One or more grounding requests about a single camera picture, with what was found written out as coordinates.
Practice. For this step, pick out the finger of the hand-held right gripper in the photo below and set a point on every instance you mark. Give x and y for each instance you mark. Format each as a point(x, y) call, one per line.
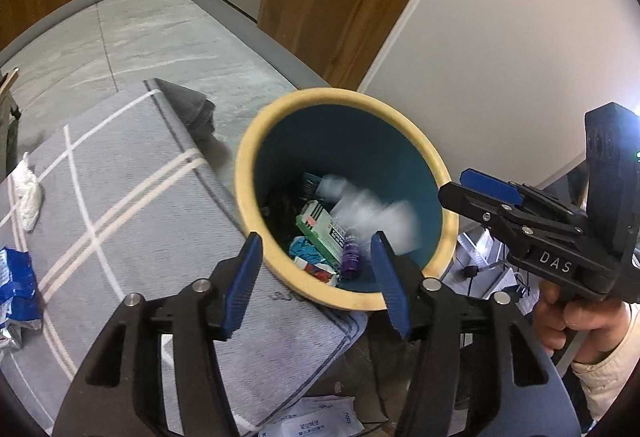
point(487, 181)
point(475, 207)

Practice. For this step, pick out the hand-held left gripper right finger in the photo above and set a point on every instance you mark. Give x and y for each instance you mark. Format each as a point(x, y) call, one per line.
point(390, 287)

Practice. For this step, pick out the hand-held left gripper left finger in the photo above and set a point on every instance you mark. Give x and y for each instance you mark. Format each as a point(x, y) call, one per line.
point(243, 282)

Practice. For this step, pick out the falling white tissue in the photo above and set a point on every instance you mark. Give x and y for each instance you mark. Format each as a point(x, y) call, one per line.
point(370, 217)

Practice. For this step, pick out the teal bin with yellow rim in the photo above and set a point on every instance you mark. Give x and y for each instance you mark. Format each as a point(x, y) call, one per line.
point(360, 142)

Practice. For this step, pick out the person's right forearm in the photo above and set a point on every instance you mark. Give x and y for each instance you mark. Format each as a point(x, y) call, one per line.
point(610, 379)

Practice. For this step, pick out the person's right hand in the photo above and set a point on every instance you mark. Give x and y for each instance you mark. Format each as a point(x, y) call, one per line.
point(595, 322)

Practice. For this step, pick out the purple small bottle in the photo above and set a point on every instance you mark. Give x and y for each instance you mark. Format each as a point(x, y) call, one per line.
point(351, 254)

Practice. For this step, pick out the red and white packet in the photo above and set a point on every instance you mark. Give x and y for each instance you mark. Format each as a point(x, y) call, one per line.
point(317, 271)

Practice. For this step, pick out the green and white box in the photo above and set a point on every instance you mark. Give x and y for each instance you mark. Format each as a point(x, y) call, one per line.
point(317, 229)

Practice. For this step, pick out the small teal box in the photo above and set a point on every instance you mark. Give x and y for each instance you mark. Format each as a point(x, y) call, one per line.
point(312, 183)

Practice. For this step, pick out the grey checked mat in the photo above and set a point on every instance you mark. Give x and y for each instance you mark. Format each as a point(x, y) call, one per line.
point(150, 167)

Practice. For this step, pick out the white plastic pouch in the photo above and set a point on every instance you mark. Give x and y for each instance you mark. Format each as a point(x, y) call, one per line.
point(320, 419)

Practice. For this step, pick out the blue snack packet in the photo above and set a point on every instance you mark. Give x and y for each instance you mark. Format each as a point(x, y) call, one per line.
point(15, 287)

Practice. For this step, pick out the white crumpled tissue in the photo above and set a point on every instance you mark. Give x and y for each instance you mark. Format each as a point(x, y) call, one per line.
point(25, 194)

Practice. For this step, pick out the wooden cutting board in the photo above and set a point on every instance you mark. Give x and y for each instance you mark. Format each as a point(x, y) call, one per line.
point(9, 84)

